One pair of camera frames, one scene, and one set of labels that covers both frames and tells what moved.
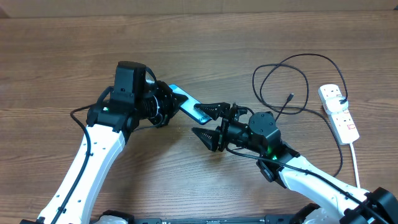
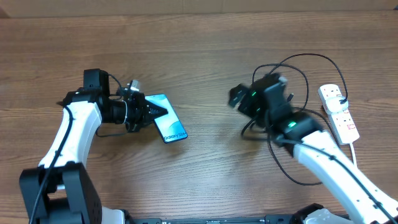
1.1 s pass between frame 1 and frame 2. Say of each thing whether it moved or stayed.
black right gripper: moved
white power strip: stayed
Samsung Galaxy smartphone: moved
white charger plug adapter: stayed
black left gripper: moved
